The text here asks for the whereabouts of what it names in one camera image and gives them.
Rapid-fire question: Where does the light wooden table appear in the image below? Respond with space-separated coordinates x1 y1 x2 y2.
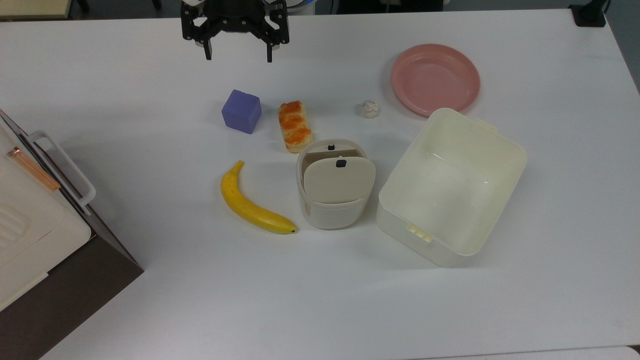
0 0 74 21

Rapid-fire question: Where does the purple cube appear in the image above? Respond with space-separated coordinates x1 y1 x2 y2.
221 89 263 135

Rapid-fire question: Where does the yellow toy banana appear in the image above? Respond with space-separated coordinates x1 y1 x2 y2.
220 160 298 235

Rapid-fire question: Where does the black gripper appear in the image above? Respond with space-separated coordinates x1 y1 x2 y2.
181 0 291 64

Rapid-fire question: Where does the toy bread loaf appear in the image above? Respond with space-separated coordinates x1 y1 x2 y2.
278 100 314 154

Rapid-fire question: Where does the black clamp block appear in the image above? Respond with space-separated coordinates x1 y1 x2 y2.
569 0 609 28

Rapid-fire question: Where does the cream plastic storage box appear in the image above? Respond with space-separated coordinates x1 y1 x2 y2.
376 107 528 268

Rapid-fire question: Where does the pink plate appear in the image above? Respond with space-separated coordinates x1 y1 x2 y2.
390 43 481 118

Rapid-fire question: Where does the dark base block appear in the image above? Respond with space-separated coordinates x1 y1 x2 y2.
336 0 445 14

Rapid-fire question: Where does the white swing-lid trash can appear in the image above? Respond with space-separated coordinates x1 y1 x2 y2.
296 139 377 231

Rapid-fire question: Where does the white toaster oven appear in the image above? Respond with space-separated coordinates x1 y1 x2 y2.
0 109 145 360

